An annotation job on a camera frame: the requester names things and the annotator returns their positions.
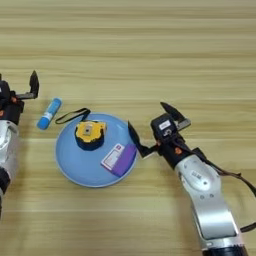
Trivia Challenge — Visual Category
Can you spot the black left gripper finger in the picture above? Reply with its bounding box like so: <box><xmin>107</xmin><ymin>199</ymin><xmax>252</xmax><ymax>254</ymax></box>
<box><xmin>28</xmin><ymin>70</ymin><xmax>41</xmax><ymax>100</ymax></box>

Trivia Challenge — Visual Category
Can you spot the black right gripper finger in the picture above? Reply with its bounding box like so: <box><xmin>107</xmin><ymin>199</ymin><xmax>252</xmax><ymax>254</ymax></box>
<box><xmin>127</xmin><ymin>120</ymin><xmax>148</xmax><ymax>158</ymax></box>
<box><xmin>159</xmin><ymin>101</ymin><xmax>186</xmax><ymax>125</ymax></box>

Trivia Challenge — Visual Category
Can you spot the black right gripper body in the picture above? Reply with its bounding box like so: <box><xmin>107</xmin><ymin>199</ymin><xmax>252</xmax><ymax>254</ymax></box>
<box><xmin>139</xmin><ymin>117</ymin><xmax>193</xmax><ymax>168</ymax></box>

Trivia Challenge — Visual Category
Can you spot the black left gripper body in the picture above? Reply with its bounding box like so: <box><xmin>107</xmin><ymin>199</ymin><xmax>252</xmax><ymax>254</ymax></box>
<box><xmin>0</xmin><ymin>91</ymin><xmax>38</xmax><ymax>127</ymax></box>

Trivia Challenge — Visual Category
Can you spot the purple rectangular block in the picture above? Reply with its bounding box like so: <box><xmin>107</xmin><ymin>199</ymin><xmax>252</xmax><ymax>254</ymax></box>
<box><xmin>112</xmin><ymin>142</ymin><xmax>138</xmax><ymax>178</ymax></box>

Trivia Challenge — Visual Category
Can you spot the blue glue stick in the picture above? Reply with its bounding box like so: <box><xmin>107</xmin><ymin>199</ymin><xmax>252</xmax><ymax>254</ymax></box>
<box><xmin>36</xmin><ymin>97</ymin><xmax>64</xmax><ymax>131</ymax></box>

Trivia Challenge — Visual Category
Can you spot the yellow tape measure with strap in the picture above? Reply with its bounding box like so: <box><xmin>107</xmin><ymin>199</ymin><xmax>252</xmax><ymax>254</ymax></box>
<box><xmin>54</xmin><ymin>107</ymin><xmax>108</xmax><ymax>152</ymax></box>

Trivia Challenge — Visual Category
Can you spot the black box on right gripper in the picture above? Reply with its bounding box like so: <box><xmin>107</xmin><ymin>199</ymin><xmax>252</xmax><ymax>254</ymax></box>
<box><xmin>150</xmin><ymin>112</ymin><xmax>180</xmax><ymax>142</ymax></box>

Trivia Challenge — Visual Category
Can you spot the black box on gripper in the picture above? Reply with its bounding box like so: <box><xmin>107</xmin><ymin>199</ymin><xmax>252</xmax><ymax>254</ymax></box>
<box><xmin>0</xmin><ymin>79</ymin><xmax>12</xmax><ymax>105</ymax></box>
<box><xmin>150</xmin><ymin>112</ymin><xmax>180</xmax><ymax>142</ymax></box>

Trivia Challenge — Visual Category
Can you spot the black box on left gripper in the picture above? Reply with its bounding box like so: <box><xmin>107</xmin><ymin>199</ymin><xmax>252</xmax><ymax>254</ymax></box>
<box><xmin>0</xmin><ymin>79</ymin><xmax>12</xmax><ymax>105</ymax></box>

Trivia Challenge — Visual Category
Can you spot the white and red card box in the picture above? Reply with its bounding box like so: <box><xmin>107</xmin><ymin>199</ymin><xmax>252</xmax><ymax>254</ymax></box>
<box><xmin>100</xmin><ymin>142</ymin><xmax>126</xmax><ymax>172</ymax></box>

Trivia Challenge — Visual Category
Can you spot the light blue round plate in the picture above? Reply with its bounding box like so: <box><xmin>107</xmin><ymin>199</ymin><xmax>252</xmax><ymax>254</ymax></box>
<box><xmin>54</xmin><ymin>112</ymin><xmax>139</xmax><ymax>189</ymax></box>

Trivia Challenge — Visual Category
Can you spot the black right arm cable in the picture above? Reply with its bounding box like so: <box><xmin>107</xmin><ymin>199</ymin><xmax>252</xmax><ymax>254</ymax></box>
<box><xmin>180</xmin><ymin>139</ymin><xmax>256</xmax><ymax>234</ymax></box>

